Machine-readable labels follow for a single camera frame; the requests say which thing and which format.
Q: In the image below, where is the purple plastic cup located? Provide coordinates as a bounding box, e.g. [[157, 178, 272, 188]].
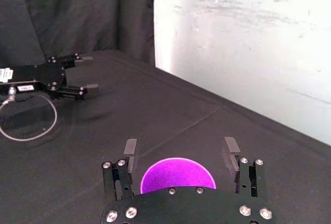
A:
[[140, 157, 217, 195]]

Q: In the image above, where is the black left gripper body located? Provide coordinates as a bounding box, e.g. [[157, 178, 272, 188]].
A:
[[0, 60, 67, 99]]

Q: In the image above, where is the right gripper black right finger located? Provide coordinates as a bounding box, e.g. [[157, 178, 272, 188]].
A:
[[221, 136, 267, 199]]

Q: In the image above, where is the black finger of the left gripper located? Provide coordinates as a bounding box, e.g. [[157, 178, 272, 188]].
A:
[[50, 83, 99, 102], [47, 52, 94, 70]]

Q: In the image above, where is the black hanging curtain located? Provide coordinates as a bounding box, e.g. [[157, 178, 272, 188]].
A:
[[0, 0, 156, 67]]

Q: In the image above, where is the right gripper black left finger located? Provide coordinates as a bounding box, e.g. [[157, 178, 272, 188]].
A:
[[101, 138, 139, 202]]

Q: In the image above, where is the black table cloth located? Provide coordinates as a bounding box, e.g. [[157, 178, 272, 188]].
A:
[[0, 49, 331, 224]]

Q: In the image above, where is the thin grey gripper cable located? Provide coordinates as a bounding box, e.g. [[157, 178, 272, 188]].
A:
[[0, 86, 58, 142]]

